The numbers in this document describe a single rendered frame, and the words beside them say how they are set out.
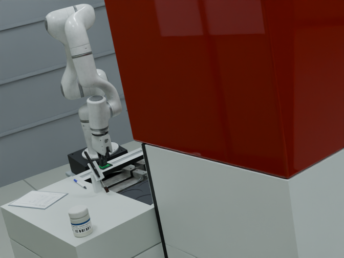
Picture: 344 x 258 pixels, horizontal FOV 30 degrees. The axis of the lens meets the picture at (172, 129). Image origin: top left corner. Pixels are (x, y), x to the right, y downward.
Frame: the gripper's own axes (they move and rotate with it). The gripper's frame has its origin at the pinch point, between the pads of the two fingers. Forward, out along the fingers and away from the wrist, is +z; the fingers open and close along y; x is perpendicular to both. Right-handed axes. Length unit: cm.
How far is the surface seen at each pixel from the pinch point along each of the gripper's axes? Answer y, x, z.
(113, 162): 0.6, -6.1, 2.9
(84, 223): -53, 43, -14
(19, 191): 238, -58, 151
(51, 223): -33, 46, -5
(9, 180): 264, -62, 153
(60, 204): -19.8, 34.3, -2.1
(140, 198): -33.9, 5.0, 1.7
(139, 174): -13.1, -10.4, 5.4
